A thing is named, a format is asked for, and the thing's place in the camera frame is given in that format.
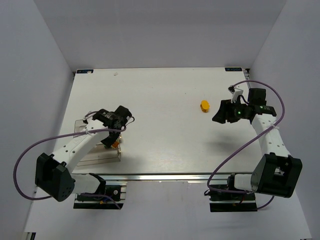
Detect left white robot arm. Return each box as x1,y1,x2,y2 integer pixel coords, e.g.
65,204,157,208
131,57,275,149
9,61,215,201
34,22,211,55
35,105,132,202

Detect clear container near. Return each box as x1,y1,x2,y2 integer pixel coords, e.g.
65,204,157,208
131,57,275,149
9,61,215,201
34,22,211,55
76,144,122,167

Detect orange lego brick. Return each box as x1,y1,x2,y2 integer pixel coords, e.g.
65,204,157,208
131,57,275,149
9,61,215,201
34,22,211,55
111,141,120,149

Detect right blue corner label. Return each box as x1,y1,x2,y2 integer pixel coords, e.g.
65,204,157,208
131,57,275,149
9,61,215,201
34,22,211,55
224,67,243,72

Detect left blue corner label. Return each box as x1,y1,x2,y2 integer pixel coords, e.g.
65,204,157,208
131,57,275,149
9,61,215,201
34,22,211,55
76,69,94,74

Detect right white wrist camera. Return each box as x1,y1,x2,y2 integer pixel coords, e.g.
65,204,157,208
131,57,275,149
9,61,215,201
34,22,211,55
228,85,244,104

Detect clear container far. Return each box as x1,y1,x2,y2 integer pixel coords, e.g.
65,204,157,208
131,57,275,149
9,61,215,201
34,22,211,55
74,119,88,133

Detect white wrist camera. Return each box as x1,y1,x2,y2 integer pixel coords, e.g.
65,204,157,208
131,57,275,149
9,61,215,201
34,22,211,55
82,115,93,125
228,85,244,104

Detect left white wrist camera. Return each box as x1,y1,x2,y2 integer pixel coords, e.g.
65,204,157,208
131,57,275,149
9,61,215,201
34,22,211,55
82,115,93,125

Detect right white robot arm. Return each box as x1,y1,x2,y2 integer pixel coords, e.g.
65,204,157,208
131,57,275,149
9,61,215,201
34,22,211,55
212,86,303,198

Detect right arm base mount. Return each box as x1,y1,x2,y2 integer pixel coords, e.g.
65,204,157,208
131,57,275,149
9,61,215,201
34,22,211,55
204,174,258,213

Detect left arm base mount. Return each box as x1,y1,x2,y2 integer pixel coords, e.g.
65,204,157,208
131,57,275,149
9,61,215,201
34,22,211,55
73,173,127,210

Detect aluminium table front rail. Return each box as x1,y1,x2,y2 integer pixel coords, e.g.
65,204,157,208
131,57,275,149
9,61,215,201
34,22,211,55
46,172,253,183

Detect blue corner label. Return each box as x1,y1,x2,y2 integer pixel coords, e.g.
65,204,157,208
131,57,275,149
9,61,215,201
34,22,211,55
224,67,243,72
76,69,94,74

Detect yellow round lego piece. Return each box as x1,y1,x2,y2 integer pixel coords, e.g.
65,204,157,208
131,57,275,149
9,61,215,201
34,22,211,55
200,100,210,113

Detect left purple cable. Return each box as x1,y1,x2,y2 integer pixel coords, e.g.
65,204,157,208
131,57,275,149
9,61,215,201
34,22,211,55
12,111,128,210

